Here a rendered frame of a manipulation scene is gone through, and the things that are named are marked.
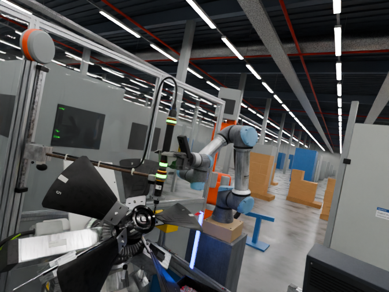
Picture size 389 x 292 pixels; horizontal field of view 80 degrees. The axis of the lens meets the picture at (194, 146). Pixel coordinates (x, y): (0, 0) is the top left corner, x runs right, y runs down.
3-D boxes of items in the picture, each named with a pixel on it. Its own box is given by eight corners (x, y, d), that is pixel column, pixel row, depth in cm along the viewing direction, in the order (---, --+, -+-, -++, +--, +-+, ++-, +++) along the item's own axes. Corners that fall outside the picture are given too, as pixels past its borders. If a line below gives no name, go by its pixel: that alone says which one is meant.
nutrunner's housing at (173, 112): (150, 203, 104) (169, 102, 103) (153, 201, 108) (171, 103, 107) (158, 205, 103) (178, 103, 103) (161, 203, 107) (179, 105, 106)
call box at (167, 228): (150, 225, 154) (153, 210, 154) (161, 223, 162) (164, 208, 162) (165, 235, 144) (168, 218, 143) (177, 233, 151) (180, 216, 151)
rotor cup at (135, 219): (116, 249, 93) (133, 238, 86) (109, 214, 99) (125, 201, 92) (145, 241, 104) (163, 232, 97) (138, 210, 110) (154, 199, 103)
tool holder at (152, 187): (142, 197, 103) (146, 175, 103) (147, 194, 110) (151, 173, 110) (162, 201, 102) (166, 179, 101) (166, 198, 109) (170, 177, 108)
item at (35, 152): (20, 159, 111) (23, 141, 110) (32, 158, 118) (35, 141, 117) (39, 163, 109) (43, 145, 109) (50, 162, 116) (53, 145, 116)
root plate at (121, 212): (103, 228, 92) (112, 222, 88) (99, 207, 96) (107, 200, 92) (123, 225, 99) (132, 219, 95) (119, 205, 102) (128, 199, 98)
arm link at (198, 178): (194, 185, 134) (198, 167, 134) (206, 191, 125) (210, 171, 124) (183, 185, 129) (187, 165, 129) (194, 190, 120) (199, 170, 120)
